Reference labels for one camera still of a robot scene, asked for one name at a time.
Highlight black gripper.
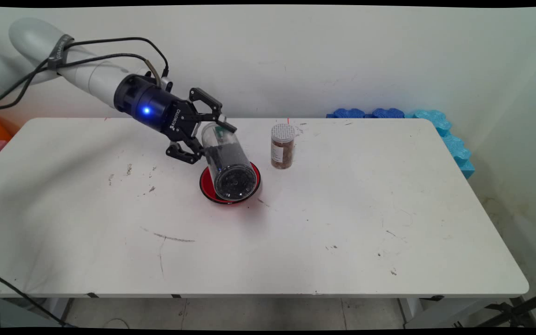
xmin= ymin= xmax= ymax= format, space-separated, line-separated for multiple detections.
xmin=114 ymin=74 xmax=238 ymax=165

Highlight tall clear jar black seeds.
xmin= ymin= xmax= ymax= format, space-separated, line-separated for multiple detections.
xmin=201 ymin=122 xmax=258 ymax=201

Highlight red bowl black rim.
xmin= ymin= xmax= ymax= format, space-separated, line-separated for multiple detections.
xmin=199 ymin=161 xmax=262 ymax=205

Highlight brown spice jar white lid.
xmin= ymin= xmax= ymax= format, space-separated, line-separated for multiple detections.
xmin=270 ymin=123 xmax=295 ymax=169

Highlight dark blue foam piece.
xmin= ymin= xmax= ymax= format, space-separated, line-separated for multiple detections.
xmin=372 ymin=108 xmax=405 ymax=119
xmin=326 ymin=108 xmax=365 ymax=119

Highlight grey table leg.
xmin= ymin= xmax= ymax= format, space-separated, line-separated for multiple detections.
xmin=42 ymin=298 xmax=75 ymax=326
xmin=398 ymin=298 xmax=424 ymax=326

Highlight light blue foam mat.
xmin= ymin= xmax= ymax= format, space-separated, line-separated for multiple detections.
xmin=405 ymin=109 xmax=476 ymax=180

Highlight black tripod stand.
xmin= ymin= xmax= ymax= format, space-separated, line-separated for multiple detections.
xmin=454 ymin=288 xmax=536 ymax=328

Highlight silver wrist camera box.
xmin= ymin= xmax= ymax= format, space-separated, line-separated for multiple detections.
xmin=145 ymin=69 xmax=174 ymax=92

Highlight black camera cable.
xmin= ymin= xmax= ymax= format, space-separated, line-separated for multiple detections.
xmin=0 ymin=37 xmax=170 ymax=110

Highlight grey velcro strap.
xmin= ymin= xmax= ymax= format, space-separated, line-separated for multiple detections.
xmin=47 ymin=33 xmax=75 ymax=70

